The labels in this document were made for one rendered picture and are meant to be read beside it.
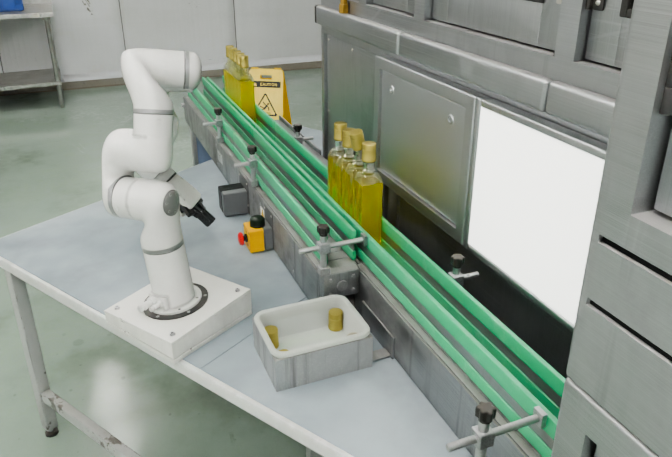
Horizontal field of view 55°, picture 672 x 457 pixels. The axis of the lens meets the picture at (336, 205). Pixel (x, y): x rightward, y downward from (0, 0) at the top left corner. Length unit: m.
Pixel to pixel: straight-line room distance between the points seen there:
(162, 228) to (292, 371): 0.42
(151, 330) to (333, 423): 0.47
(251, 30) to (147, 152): 6.16
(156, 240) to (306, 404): 0.48
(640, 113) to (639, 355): 0.20
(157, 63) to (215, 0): 5.94
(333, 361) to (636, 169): 0.96
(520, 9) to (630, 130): 0.76
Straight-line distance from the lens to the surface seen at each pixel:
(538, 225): 1.23
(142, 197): 1.45
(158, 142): 1.43
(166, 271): 1.51
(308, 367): 1.38
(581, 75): 1.15
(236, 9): 7.48
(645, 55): 0.55
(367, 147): 1.52
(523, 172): 1.24
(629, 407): 0.63
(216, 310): 1.54
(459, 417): 1.27
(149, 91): 1.43
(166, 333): 1.50
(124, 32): 7.31
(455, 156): 1.44
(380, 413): 1.34
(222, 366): 1.47
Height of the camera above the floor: 1.65
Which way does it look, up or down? 24 degrees down
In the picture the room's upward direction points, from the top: straight up
